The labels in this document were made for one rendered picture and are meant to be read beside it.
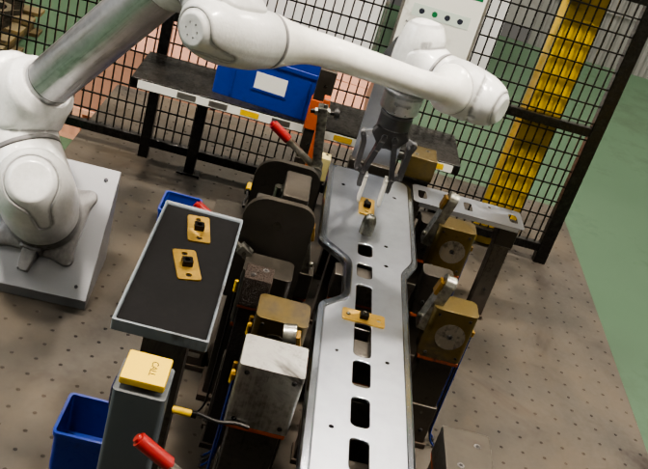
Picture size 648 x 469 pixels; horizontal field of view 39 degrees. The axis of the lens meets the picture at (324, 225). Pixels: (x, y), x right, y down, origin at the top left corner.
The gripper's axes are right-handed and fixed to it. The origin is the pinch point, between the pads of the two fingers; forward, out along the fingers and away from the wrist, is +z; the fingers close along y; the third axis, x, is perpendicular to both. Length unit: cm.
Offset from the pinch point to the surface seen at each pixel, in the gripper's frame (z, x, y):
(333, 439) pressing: 4, -82, -4
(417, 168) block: 1.8, 23.3, 12.4
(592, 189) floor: 106, 304, 166
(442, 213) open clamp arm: -2.3, -7.5, 15.9
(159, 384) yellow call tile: -12, -98, -31
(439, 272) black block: 5.6, -20.0, 17.1
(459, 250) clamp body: 4.9, -8.7, 22.4
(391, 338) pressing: 4, -51, 5
